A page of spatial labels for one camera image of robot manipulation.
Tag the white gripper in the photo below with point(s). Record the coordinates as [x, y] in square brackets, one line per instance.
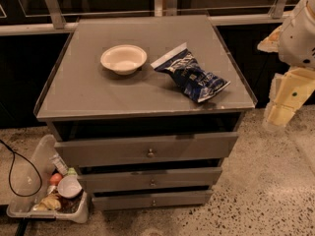
[297, 40]

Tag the grey top drawer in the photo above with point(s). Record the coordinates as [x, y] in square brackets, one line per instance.
[89, 153]

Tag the grey drawer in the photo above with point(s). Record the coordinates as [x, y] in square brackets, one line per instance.
[175, 199]
[150, 179]
[89, 153]

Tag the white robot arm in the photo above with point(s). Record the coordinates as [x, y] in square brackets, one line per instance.
[308, 7]

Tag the grey drawer cabinet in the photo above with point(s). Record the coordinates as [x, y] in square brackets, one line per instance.
[83, 101]

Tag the grey middle drawer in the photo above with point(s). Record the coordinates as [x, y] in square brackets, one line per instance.
[150, 179]

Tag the grey bottom drawer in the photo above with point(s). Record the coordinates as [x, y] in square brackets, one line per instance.
[175, 199]

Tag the blue chip bag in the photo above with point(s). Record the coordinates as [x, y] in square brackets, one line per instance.
[184, 69]

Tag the white paper bowl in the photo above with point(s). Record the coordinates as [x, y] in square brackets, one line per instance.
[123, 59]

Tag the white bowl in bin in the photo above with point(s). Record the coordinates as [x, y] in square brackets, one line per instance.
[69, 187]

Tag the small packet in bin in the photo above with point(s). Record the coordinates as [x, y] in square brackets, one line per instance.
[59, 164]

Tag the red apple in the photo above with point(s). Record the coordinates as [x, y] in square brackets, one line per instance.
[55, 179]

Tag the clear plastic bin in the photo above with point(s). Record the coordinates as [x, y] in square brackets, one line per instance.
[31, 182]

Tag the yellow crumpled wrapper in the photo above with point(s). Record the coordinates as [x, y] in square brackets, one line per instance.
[51, 202]

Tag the right metal bracket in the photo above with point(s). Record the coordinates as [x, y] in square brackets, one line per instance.
[277, 9]

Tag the metal bracket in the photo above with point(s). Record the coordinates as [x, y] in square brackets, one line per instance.
[55, 14]
[277, 9]

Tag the metal rail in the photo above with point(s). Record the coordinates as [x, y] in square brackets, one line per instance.
[235, 20]

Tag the left metal bracket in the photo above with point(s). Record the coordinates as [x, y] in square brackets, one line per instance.
[55, 14]

